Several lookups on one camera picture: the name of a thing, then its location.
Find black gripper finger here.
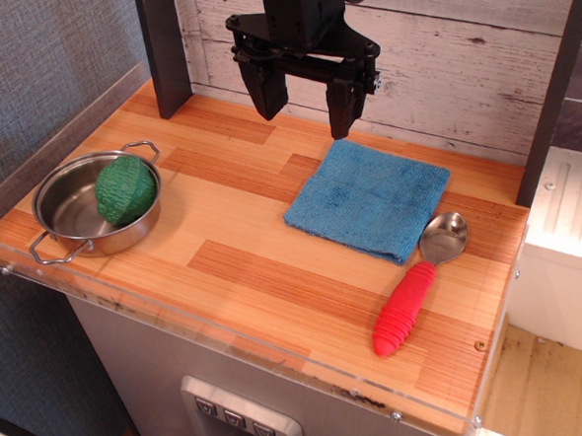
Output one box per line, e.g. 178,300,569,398
326,81,366,140
238,56,289,120

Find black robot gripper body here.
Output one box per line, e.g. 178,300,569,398
226,0,381,95

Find green toy broccoli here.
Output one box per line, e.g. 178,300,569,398
95,156,157,226

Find stainless steel pot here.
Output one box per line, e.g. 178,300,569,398
29,143,161,264

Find blue folded cloth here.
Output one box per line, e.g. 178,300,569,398
284,140,451,265

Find white toy sink unit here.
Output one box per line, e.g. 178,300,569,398
507,147,582,350

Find clear acrylic table guard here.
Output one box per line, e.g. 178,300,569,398
0,196,528,436

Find grey toy fridge cabinet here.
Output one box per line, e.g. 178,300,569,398
69,297,434,436

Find silver dispenser panel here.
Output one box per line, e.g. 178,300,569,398
181,376,303,436

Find dark grey left post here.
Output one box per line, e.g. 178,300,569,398
135,0,192,119

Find dark grey post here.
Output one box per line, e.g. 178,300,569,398
135,0,192,119
515,0,582,207

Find red handled metal spoon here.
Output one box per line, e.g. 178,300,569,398
372,212,469,357

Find dark grey right post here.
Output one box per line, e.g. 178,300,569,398
515,0,582,207

